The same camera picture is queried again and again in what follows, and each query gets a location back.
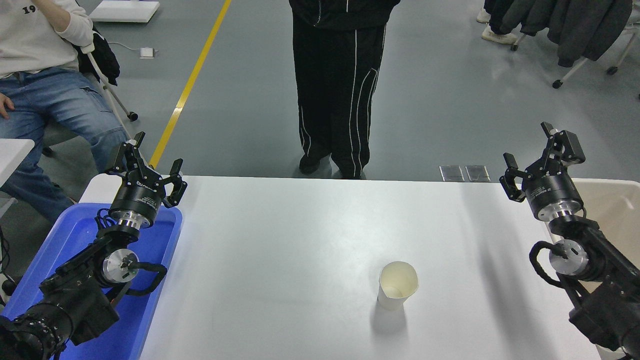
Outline white chair with castors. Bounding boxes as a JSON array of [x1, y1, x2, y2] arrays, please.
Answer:
[[510, 20, 640, 90]]

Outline white frame office chair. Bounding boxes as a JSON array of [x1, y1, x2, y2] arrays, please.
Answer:
[[40, 42, 139, 157]]

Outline standing person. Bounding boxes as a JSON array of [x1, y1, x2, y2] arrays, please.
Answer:
[[288, 0, 402, 180]]

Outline large pale plastic bin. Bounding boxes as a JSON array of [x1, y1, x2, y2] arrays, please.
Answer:
[[547, 178, 640, 360]]

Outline dark grey coats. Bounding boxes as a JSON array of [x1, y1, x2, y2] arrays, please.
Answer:
[[500, 0, 633, 68]]

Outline white side table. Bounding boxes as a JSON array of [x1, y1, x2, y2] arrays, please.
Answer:
[[0, 138, 36, 188]]

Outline seated person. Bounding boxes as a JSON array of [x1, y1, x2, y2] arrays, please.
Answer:
[[0, 0, 132, 224]]

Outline person with white shoes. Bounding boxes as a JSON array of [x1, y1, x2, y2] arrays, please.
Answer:
[[476, 0, 518, 46]]

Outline black garment on chair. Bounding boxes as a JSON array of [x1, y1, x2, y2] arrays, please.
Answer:
[[75, 27, 121, 87]]

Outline flat white board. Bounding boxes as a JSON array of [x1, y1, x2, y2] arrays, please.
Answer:
[[89, 0, 161, 24]]

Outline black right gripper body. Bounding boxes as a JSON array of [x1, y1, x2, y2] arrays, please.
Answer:
[[522, 167, 584, 217]]

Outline blue plastic tray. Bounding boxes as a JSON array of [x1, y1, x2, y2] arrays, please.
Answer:
[[0, 202, 184, 360]]

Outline white paper cup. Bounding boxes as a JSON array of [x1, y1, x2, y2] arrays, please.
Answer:
[[377, 261, 420, 312]]

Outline black cable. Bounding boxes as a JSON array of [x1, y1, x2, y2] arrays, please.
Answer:
[[0, 226, 20, 307]]

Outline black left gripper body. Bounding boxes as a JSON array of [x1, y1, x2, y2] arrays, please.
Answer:
[[110, 179, 167, 223]]

